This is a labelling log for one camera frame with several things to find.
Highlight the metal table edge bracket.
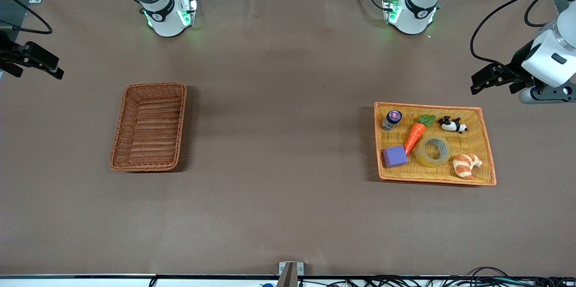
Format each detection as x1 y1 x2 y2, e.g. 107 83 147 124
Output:
277 261 305 287

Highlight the black cable bundle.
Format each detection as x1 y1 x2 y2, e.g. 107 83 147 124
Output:
297 266 576 287

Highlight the orange toy carrot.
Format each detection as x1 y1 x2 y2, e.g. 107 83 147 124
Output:
404 114 437 156

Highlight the black white panda figurine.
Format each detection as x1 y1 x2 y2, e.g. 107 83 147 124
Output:
438 116 468 134

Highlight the toy croissant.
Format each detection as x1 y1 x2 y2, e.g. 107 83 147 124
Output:
452 153 483 180

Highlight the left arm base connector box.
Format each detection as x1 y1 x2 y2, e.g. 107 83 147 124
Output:
382 0 402 25

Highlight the short black left arm cable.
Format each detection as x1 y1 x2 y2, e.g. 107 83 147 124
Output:
523 0 559 28

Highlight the brown wicker basket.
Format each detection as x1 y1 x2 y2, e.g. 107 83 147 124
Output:
109 82 187 172

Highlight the orange rimmed yellow wicker basket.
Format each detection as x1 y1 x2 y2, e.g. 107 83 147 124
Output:
373 102 497 187

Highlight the small jar with dark lid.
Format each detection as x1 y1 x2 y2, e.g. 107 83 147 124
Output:
382 110 402 131

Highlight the brown table cover sheet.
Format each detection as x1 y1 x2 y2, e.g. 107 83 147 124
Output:
0 0 576 277

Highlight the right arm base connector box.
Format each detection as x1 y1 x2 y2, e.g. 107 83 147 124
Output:
178 0 199 27

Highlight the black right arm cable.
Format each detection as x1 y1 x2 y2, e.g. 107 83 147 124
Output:
0 0 54 35

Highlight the clear yellowish tape roll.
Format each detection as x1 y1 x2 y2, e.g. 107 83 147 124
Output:
414 135 452 168

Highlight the purple foam cube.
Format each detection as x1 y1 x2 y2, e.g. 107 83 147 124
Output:
382 145 409 169

